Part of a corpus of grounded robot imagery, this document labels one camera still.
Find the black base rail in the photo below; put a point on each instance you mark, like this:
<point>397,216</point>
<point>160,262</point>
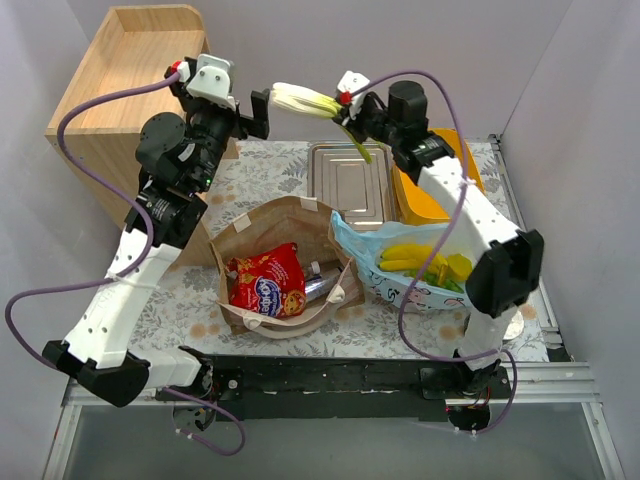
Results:
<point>260,388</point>

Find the yellow bananas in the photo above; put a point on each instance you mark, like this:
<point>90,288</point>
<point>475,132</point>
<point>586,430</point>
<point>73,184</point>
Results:
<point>404,258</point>

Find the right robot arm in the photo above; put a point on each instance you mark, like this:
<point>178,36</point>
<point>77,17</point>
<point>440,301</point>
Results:
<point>506,260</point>

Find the metal tray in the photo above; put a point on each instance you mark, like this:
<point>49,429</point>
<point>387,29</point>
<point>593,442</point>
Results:
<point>362,191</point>

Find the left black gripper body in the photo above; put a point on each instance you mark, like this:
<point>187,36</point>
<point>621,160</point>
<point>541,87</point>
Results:
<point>243,122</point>

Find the floral table mat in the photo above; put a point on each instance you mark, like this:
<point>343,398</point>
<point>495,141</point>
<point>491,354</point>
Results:
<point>183,309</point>

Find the grey tape roll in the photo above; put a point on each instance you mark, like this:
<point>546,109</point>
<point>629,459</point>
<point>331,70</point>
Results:
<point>515,327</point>

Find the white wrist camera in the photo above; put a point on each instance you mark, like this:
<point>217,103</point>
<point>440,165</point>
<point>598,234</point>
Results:
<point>350,92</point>
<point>213,81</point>

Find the small silver bottle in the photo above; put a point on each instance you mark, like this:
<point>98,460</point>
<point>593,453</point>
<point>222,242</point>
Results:
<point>320,278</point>

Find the white green leek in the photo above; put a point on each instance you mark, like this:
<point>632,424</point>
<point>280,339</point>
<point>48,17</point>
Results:
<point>305,101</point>

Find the yellow plastic basket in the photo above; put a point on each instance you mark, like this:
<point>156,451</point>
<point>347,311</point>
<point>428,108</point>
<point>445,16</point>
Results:
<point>415,206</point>

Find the red cookie snack packet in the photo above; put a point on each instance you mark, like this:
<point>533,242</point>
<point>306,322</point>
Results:
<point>271,283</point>

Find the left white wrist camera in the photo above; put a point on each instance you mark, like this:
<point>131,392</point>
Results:
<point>213,81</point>

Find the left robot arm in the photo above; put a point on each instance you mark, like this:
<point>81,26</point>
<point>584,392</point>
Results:
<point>179,157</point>

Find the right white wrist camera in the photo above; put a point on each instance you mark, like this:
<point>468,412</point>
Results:
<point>350,92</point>

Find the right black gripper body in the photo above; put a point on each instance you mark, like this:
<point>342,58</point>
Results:
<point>357,123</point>

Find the brown paper tote bag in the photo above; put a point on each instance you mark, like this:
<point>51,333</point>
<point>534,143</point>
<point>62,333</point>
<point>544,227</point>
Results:
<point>306,222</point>

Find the blue cartoon plastic bag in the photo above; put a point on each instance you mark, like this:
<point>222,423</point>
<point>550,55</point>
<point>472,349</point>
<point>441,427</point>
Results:
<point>365,248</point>

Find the green vegetables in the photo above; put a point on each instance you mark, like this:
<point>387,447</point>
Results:
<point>448,273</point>

